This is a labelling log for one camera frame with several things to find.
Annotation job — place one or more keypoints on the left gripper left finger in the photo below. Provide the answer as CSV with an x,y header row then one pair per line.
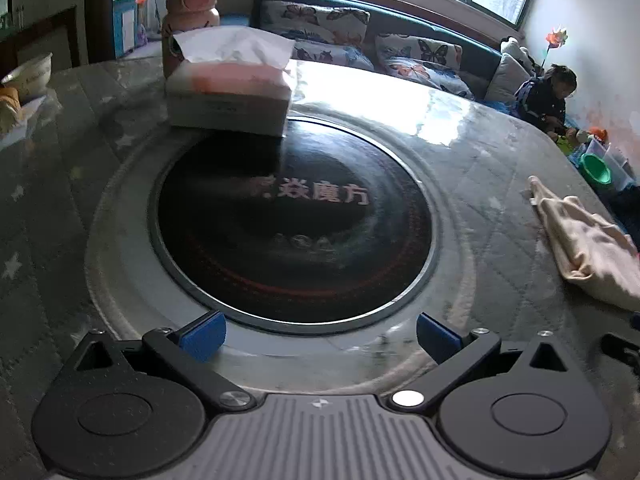
x,y
203,337

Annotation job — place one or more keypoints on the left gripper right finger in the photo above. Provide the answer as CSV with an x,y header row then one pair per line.
x,y
439,341

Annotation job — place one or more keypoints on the cream white garment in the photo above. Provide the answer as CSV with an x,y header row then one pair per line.
x,y
590,252

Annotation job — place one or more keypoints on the black round induction cooktop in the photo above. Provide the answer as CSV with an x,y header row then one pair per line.
x,y
319,231

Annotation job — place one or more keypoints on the clear plastic storage box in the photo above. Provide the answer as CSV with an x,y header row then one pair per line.
x,y
620,169

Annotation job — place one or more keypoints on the green plastic bowl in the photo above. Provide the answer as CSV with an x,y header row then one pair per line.
x,y
594,170

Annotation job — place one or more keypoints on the child in dark jacket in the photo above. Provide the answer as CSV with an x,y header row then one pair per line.
x,y
541,101

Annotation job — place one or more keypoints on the pink white tissue box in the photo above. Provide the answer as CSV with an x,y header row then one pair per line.
x,y
233,78

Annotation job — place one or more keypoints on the grey cushion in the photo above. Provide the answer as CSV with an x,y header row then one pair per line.
x,y
507,79

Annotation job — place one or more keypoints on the right butterfly pillow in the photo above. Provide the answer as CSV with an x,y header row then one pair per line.
x,y
425,62

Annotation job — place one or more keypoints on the butterfly pillow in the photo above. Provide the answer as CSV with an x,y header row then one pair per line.
x,y
425,62
323,34

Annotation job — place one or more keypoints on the blue sofa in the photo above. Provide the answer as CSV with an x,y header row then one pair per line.
x,y
479,59

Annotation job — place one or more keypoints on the white ceramic bowl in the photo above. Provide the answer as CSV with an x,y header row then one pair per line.
x,y
30,79

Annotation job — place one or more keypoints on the orange pinwheel toy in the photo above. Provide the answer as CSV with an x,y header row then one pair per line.
x,y
555,39

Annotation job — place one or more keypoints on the left butterfly pillow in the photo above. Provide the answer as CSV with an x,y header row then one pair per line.
x,y
323,34

